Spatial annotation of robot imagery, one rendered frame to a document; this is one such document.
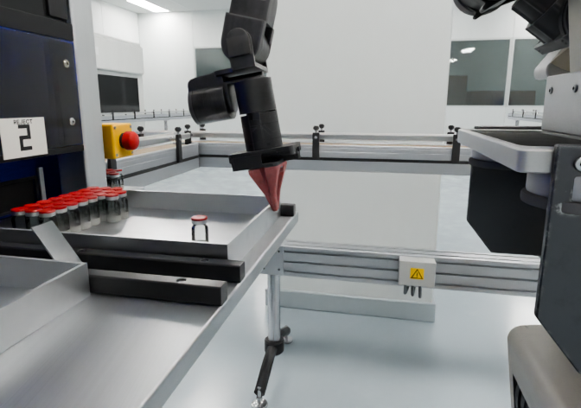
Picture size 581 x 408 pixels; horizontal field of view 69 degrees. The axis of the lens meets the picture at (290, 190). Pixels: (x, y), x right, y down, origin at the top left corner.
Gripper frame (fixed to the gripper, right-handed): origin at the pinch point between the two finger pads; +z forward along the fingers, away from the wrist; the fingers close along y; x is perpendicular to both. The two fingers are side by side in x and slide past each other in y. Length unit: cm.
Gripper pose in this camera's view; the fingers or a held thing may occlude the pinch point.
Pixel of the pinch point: (275, 205)
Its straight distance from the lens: 67.1
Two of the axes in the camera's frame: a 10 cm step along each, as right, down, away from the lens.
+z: 1.7, 9.7, 1.7
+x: -2.1, 2.0, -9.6
